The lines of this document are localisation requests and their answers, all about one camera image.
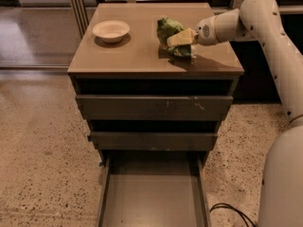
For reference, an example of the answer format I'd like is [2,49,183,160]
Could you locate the green jalapeno chip bag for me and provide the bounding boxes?
[156,17,191,59]

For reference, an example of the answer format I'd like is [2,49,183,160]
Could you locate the grey drawer cabinet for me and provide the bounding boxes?
[68,4,243,159]

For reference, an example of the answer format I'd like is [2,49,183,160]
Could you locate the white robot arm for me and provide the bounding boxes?
[167,0,303,227]

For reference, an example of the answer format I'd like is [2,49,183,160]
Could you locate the grey top drawer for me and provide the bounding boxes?
[76,95,233,121]

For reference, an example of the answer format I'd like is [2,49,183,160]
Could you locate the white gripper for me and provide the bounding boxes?
[167,16,219,46]

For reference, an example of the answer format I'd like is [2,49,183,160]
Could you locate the grey middle drawer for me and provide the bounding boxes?
[90,131,218,151]

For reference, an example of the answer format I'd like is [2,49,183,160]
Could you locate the black floor cable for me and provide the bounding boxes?
[208,202,257,227]

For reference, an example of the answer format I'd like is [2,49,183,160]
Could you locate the grey open bottom drawer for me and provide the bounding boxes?
[96,151,211,227]

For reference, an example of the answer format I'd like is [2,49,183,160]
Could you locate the white paper bowl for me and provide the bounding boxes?
[92,20,130,44]

